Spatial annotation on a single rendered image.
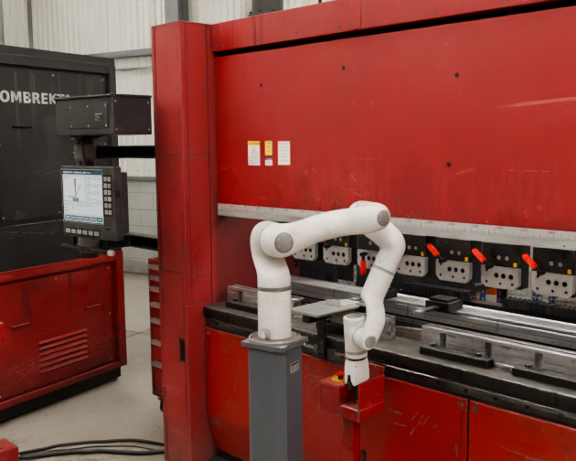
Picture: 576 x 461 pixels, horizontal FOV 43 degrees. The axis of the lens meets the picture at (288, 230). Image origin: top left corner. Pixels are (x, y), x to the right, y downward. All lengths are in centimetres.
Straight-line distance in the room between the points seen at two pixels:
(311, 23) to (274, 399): 162
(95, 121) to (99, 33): 658
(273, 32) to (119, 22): 665
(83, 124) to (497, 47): 206
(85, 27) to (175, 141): 681
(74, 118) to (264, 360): 181
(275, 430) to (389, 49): 153
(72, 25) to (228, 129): 705
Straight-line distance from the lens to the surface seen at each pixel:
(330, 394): 293
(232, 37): 373
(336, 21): 324
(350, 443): 301
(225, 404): 387
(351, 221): 268
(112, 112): 366
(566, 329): 304
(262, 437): 275
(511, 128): 274
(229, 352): 375
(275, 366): 263
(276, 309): 262
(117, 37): 1005
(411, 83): 298
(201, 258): 381
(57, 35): 1089
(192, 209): 375
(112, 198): 364
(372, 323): 273
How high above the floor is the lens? 170
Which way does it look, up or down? 7 degrees down
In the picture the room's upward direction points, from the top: 1 degrees counter-clockwise
